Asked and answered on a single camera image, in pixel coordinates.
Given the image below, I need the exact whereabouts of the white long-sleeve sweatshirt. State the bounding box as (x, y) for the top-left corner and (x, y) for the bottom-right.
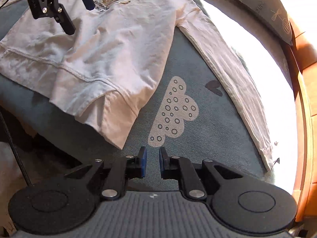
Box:
(1, 0), (275, 170)

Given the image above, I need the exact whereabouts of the blue patterned bed sheet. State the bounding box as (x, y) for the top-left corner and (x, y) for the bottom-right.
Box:
(1, 0), (298, 192)

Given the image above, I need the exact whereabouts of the blue-grey pillow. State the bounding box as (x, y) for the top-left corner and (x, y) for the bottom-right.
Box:
(237, 0), (292, 45)

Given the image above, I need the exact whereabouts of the wooden headboard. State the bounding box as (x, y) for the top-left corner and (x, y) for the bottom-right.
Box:
(282, 0), (316, 222)

